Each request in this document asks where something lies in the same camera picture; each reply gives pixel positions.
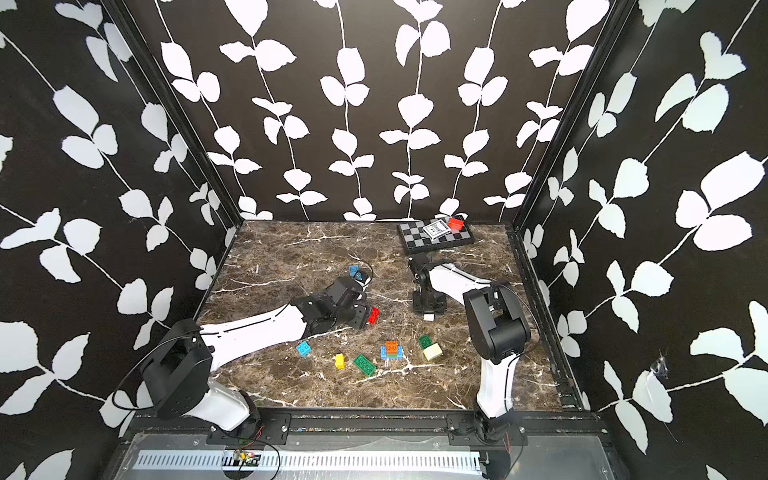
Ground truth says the long blue lego brick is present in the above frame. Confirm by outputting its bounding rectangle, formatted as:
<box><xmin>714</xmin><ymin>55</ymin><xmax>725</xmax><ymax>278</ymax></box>
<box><xmin>380</xmin><ymin>347</ymin><xmax>403</xmax><ymax>360</ymax></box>

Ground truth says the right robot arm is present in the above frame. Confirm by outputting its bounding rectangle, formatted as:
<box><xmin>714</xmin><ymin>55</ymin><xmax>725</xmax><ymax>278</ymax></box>
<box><xmin>408</xmin><ymin>253</ymin><xmax>532</xmax><ymax>420</ymax></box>

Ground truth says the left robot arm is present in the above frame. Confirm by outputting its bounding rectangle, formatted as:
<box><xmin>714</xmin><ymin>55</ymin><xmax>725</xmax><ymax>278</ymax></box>
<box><xmin>138</xmin><ymin>266</ymin><xmax>378</xmax><ymax>438</ymax></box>

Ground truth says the red lego brick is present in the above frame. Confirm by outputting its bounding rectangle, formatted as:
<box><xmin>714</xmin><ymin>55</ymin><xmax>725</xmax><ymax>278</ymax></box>
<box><xmin>367</xmin><ymin>307</ymin><xmax>380</xmax><ymax>325</ymax></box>

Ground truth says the dark green lego brick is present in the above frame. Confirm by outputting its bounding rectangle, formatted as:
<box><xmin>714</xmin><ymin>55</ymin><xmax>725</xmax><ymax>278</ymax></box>
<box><xmin>418</xmin><ymin>335</ymin><xmax>432</xmax><ymax>349</ymax></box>

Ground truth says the cream lego brick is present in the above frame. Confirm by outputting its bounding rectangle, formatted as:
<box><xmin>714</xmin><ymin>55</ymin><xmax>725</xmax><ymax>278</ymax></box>
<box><xmin>422</xmin><ymin>343</ymin><xmax>443</xmax><ymax>362</ymax></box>

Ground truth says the cyan lego brick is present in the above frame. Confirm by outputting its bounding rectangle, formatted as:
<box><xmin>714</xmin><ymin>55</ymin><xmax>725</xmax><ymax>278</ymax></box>
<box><xmin>296</xmin><ymin>342</ymin><xmax>311</xmax><ymax>358</ymax></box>

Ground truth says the long green lego brick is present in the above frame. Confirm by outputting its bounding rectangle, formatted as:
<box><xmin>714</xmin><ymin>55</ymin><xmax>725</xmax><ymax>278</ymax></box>
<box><xmin>353</xmin><ymin>354</ymin><xmax>376</xmax><ymax>378</ymax></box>

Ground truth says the black white chessboard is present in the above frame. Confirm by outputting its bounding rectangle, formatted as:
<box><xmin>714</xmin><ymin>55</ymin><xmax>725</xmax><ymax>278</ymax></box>
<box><xmin>397</xmin><ymin>219</ymin><xmax>475</xmax><ymax>255</ymax></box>

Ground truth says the playing card deck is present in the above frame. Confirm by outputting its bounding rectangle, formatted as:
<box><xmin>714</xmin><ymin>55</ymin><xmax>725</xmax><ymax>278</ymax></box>
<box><xmin>422</xmin><ymin>219</ymin><xmax>451</xmax><ymax>240</ymax></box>

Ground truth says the red block on chessboard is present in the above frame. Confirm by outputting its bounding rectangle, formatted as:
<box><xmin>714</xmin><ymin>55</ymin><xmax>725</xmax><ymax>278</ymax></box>
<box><xmin>447</xmin><ymin>217</ymin><xmax>465</xmax><ymax>233</ymax></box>

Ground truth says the small circuit board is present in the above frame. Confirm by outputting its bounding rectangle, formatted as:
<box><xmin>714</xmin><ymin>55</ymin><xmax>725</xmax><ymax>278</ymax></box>
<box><xmin>222</xmin><ymin>451</ymin><xmax>261</xmax><ymax>471</ymax></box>

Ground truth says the white perforated strip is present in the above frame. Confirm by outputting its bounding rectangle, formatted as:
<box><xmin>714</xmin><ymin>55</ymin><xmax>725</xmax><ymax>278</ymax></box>
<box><xmin>130</xmin><ymin>450</ymin><xmax>482</xmax><ymax>475</ymax></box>

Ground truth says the black mounting rail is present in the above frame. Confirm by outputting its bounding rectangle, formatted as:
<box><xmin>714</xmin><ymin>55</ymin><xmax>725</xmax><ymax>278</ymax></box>
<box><xmin>126</xmin><ymin>407</ymin><xmax>608</xmax><ymax>448</ymax></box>

